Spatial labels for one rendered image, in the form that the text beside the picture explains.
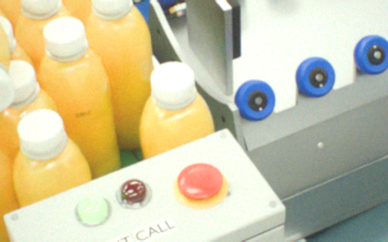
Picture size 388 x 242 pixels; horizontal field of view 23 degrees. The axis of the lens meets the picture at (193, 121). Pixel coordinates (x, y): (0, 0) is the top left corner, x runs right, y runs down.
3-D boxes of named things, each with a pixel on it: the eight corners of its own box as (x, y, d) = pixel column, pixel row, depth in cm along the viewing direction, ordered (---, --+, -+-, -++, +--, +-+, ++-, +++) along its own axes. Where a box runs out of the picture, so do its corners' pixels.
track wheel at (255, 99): (271, 73, 101) (264, 73, 103) (233, 88, 100) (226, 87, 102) (283, 113, 102) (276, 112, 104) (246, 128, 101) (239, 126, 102)
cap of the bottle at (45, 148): (66, 152, 81) (63, 138, 80) (21, 158, 81) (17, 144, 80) (64, 120, 84) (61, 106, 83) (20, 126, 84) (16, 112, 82)
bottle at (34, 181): (110, 288, 93) (85, 161, 80) (38, 298, 93) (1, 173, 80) (104, 231, 98) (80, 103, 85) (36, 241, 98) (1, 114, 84)
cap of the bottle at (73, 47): (41, 36, 92) (38, 21, 91) (80, 27, 93) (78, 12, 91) (50, 61, 89) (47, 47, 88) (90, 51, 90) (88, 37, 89)
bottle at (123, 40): (170, 137, 107) (159, 8, 94) (113, 161, 105) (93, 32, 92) (143, 99, 112) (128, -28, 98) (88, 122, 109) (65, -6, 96)
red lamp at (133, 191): (152, 199, 75) (151, 190, 74) (126, 210, 74) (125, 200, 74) (141, 181, 76) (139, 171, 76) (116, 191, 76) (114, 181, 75)
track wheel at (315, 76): (331, 50, 103) (323, 50, 105) (295, 64, 102) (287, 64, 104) (343, 89, 104) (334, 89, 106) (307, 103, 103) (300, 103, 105)
